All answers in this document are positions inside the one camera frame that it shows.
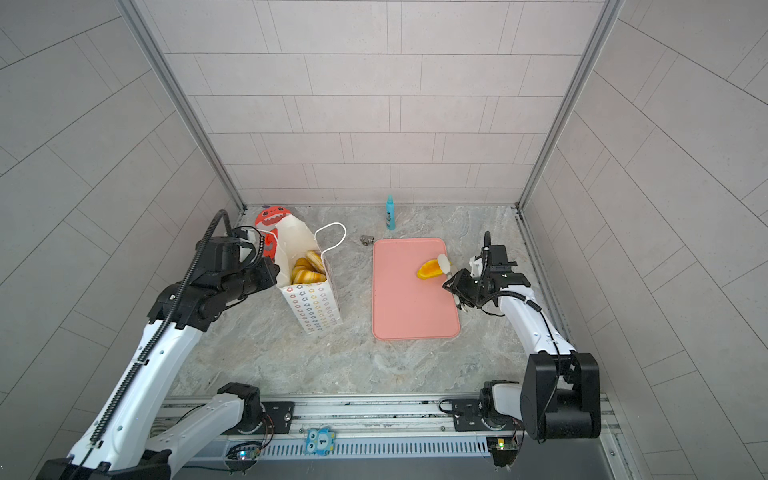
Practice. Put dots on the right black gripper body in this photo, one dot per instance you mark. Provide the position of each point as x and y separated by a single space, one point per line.
472 289

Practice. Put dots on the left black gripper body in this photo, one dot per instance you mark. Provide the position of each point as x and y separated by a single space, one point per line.
255 278

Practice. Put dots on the braided orange pretzel bread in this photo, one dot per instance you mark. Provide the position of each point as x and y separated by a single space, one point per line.
306 276

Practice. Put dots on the white food tongs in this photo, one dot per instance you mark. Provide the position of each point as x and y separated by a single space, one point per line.
445 264

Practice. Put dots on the white paper bag with print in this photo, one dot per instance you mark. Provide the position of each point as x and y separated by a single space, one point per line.
314 305

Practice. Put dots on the orange half-round bread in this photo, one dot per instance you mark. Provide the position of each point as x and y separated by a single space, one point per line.
430 269

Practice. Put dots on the lumpy yellow long bread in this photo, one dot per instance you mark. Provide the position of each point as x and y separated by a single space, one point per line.
304 263

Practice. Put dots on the ring-shaped yellow bread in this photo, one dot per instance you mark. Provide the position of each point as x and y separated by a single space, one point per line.
314 258

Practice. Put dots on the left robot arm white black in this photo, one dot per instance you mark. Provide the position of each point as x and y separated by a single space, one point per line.
229 265

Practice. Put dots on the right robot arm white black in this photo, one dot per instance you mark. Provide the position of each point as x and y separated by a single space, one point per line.
559 396

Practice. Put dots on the red shark plush toy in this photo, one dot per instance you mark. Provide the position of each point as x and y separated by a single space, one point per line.
266 224

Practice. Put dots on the pink tray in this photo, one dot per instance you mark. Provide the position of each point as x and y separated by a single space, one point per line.
406 307

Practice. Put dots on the teal small bottle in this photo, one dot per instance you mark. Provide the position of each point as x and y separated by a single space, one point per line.
390 214

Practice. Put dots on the blue owl tag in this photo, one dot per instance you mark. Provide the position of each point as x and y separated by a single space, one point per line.
320 441

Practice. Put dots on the right circuit board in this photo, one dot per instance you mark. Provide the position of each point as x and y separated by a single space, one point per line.
503 450

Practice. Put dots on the circuit board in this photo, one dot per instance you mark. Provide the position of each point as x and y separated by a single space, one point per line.
503 450
244 452

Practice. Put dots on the left circuit board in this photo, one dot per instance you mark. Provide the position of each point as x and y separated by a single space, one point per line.
244 452

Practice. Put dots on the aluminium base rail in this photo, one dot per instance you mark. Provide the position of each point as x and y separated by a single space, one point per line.
368 427

